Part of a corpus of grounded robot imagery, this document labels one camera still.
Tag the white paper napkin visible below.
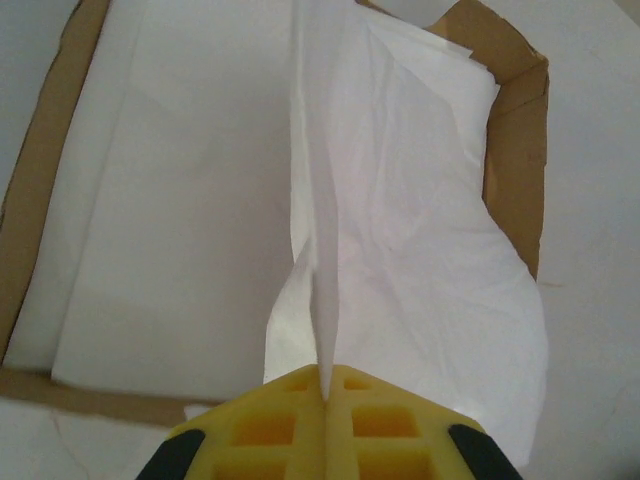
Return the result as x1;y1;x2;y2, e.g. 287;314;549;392
259;0;550;469

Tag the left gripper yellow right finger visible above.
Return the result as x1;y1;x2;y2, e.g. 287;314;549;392
324;363;524;480

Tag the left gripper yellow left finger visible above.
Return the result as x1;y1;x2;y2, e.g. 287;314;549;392
137;364;329;480

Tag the white napkin stack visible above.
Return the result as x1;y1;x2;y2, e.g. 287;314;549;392
0;0;321;381

